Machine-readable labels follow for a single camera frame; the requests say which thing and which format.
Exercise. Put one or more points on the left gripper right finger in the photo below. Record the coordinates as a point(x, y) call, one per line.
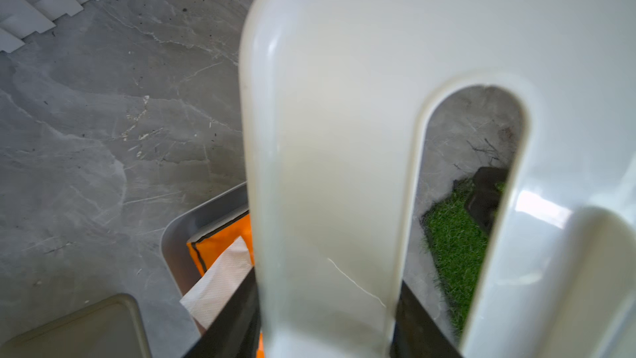
point(415, 332)

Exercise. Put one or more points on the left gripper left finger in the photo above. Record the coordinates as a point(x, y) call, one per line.
point(236, 331)

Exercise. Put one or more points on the orange tissue box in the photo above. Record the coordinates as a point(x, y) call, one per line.
point(223, 257)

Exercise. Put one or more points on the beige tissue box lid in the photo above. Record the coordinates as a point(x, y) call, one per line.
point(110, 328)

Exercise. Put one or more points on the grey plastic bin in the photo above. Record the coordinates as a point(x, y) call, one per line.
point(209, 216)

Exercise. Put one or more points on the white tissue box lid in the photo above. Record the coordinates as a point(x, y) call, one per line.
point(336, 96)

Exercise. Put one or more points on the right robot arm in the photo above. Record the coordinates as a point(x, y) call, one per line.
point(482, 204)

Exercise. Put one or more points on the green artificial grass mat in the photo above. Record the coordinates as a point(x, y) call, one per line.
point(458, 247)

